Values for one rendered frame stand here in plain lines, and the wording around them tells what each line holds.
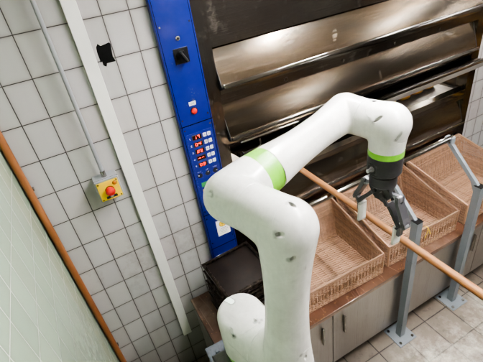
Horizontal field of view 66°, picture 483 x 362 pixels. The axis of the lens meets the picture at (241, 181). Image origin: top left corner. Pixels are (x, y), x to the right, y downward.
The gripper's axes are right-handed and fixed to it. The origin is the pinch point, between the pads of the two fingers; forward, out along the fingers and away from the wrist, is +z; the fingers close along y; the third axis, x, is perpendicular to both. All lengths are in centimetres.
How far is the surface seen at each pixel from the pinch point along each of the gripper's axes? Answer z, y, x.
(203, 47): -41, -92, -10
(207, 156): 7, -88, -19
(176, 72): -35, -89, -25
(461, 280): 27.4, 14.6, 26.5
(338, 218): 75, -77, 54
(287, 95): -8, -92, 31
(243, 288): 60, -51, -27
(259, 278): 61, -53, -17
